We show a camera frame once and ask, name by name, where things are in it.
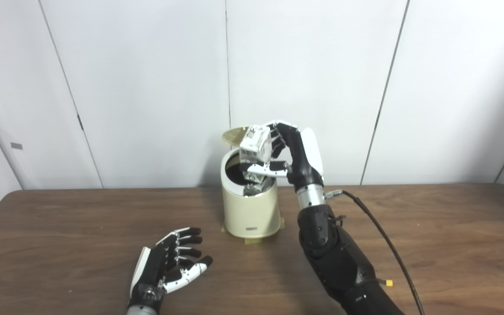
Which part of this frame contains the cream round bin lid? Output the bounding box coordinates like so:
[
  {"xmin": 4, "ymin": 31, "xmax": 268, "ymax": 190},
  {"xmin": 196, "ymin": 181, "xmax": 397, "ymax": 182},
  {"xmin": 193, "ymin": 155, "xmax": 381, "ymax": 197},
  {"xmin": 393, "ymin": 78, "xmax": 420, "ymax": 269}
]
[{"xmin": 222, "ymin": 127, "xmax": 250, "ymax": 147}]

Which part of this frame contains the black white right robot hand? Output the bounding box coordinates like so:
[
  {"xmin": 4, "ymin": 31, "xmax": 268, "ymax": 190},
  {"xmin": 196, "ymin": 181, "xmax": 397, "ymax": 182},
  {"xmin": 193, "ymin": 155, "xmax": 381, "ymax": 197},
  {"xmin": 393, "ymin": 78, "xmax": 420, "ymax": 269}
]
[{"xmin": 248, "ymin": 120, "xmax": 325, "ymax": 193}]

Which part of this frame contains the cream-colored bin body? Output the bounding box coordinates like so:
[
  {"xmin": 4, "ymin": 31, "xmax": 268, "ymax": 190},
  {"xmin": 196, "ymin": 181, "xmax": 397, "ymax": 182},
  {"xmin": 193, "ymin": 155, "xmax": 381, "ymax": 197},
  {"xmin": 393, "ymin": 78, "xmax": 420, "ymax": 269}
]
[{"xmin": 220, "ymin": 149, "xmax": 281, "ymax": 239}]

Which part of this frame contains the white green milk carton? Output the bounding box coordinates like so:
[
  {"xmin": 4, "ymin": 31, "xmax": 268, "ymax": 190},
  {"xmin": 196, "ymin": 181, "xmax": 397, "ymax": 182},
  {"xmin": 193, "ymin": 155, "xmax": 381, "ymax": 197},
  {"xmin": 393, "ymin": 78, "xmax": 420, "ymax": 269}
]
[{"xmin": 240, "ymin": 125, "xmax": 273, "ymax": 195}]

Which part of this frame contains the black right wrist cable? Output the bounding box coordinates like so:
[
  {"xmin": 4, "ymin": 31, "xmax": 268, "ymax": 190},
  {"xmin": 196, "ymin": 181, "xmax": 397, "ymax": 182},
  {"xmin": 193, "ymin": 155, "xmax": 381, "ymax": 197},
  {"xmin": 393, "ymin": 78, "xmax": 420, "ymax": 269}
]
[{"xmin": 324, "ymin": 189, "xmax": 425, "ymax": 315}]

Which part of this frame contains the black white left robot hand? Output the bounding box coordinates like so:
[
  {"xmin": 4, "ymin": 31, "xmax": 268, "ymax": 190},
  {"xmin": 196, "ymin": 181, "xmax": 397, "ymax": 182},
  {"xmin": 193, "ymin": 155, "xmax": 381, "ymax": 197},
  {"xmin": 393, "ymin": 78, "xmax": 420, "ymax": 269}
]
[{"xmin": 128, "ymin": 227, "xmax": 214, "ymax": 309}]

